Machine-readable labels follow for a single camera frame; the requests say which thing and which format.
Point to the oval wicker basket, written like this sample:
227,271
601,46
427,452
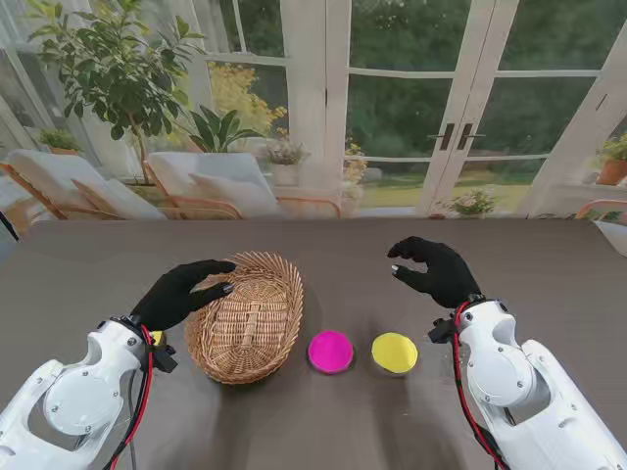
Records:
250,338

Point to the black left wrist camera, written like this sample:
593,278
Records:
164,360

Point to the magenta culture dish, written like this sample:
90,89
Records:
330,352

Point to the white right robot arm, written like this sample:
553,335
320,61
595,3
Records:
499,372

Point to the printed garden room backdrop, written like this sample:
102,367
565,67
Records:
401,122

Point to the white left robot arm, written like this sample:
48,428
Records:
83,387

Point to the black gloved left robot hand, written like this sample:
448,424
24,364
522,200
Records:
171,298

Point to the white sheet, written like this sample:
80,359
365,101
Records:
614,235

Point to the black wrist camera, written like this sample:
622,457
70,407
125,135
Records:
441,330
164,360

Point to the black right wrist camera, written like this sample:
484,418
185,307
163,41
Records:
441,330

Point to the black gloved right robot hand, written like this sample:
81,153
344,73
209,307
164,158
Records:
446,279

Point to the yellow culture dish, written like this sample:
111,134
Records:
394,352
159,338

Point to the black backdrop stand pole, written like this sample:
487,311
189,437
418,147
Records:
10,226

